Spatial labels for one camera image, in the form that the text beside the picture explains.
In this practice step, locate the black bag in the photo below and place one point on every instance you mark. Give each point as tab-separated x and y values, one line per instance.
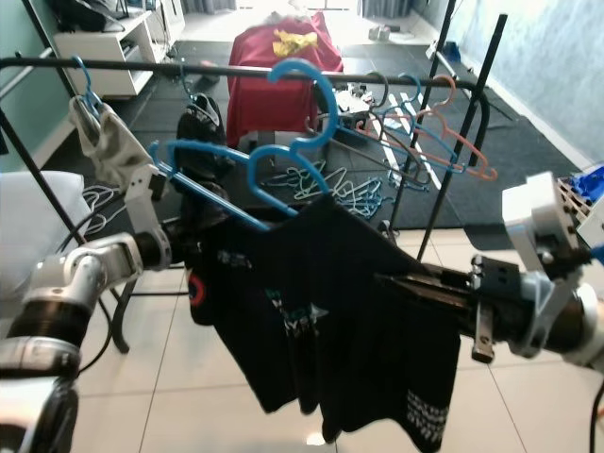
85	14

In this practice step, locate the thin blue hanger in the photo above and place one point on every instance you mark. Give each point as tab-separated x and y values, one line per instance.
92	90

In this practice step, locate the blue plastic hanger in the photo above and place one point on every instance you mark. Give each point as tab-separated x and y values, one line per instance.
328	94

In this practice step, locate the brown lattice crate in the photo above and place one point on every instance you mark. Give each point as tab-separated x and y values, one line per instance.
574	193

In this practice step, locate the blue and white hanger heap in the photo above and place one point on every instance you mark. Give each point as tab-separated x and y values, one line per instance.
359	198

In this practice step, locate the red fabric cover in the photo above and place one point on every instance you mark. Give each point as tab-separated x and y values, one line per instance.
250	104

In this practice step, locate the yellow cloth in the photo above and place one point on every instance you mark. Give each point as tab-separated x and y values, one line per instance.
293	42

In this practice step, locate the black metal clothes rack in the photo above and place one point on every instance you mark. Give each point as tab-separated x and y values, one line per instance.
38	62

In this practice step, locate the grey curtain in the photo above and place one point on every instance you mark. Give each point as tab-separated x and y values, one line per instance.
387	8
208	5

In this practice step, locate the dark grey floor mat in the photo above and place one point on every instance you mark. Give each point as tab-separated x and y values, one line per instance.
528	142

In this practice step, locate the blue bag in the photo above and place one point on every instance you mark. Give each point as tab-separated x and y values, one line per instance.
590	181

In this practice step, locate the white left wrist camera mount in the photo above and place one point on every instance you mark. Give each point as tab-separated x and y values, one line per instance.
143	193

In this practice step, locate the black printed T-shirt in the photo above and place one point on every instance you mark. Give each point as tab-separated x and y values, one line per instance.
340	321

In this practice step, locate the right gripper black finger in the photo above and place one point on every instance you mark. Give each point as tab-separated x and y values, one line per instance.
458	307
444	283

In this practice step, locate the black metal stand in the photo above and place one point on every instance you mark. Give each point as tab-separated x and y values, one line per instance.
461	142

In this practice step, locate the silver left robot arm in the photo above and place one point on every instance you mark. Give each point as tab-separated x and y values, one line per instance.
85	269

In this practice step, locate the small black garment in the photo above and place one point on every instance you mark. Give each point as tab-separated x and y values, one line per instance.
203	142

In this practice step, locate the beige garment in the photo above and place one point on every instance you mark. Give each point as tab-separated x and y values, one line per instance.
109	146

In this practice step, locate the orange plastic hanger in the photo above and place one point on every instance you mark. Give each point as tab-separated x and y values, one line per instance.
471	137

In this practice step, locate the white cabinet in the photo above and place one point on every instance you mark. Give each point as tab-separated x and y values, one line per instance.
123	57

